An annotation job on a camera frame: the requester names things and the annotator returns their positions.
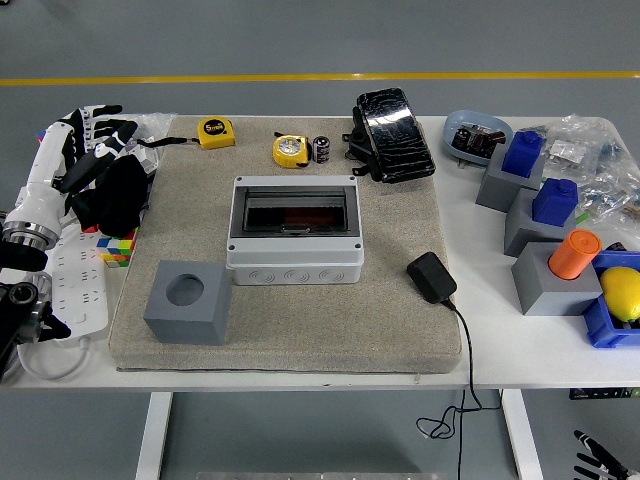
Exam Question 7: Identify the clear bags of small parts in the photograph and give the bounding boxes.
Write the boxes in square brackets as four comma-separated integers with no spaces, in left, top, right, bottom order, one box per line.
[537,113,640,224]

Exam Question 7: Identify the black table control panel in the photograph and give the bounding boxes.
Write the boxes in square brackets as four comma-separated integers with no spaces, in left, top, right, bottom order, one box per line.
[568,387,640,401]

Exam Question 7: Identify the blue plastic bin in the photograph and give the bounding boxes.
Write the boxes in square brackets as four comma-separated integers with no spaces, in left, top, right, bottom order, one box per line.
[581,249,640,349]

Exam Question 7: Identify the grey holder block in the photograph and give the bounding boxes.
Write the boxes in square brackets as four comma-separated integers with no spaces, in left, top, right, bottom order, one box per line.
[510,241,604,317]
[474,144,546,215]
[503,188,579,258]

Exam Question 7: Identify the dark electronic components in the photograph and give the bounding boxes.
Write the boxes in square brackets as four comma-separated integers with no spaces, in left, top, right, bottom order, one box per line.
[451,123,506,160]

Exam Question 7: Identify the clear bag of parts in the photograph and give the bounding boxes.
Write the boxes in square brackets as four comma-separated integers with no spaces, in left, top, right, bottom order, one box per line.
[119,112,177,174]

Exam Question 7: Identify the black cloth pouch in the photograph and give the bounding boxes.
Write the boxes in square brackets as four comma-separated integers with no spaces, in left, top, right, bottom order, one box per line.
[69,154,151,236]

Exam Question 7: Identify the smoked transparent box lid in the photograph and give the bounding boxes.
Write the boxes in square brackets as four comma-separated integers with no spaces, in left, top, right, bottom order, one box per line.
[239,187,354,236]

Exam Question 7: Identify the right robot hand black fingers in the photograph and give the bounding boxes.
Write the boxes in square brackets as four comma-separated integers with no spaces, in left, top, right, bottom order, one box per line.
[573,429,640,480]

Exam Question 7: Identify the white table leg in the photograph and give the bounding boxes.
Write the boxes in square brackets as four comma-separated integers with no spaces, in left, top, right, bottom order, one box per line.
[134,391,174,480]
[501,388,544,480]

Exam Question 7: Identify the square yellow tape measure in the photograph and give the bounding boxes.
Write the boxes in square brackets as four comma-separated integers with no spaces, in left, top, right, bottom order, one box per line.
[135,117,236,151]

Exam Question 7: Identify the grey-brown mat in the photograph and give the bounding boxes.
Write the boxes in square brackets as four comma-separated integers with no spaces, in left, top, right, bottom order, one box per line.
[107,115,464,374]

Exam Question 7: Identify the white power strip with cable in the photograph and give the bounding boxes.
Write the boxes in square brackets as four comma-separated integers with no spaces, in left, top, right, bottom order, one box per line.
[17,219,112,381]

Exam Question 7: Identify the black glossy device on bracket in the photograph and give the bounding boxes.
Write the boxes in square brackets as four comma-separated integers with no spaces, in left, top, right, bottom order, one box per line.
[342,87,436,184]

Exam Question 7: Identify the yellow lemon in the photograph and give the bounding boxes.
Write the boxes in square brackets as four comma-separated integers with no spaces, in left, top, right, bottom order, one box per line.
[598,266,640,323]

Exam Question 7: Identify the rounded yellow tape measure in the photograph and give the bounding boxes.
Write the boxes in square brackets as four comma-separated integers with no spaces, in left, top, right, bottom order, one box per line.
[272,132,312,169]

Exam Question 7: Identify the grey block with round hole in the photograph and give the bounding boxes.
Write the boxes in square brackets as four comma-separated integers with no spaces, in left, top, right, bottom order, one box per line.
[143,258,235,346]

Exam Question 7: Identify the blue battery block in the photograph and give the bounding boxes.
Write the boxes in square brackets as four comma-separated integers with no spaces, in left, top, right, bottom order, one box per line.
[531,177,579,227]
[501,130,545,179]

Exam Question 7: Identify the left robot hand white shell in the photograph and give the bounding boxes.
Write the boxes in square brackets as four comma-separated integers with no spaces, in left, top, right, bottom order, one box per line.
[3,103,139,232]

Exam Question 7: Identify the grey plastic junction box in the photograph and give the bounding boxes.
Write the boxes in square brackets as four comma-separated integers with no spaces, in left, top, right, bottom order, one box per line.
[225,174,365,286]

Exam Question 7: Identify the black power adapter with cord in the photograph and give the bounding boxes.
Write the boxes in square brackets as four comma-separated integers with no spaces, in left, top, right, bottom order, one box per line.
[405,251,502,480]

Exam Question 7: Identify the light blue bowl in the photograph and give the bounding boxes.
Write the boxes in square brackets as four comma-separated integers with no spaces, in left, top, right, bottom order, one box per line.
[443,109,515,167]

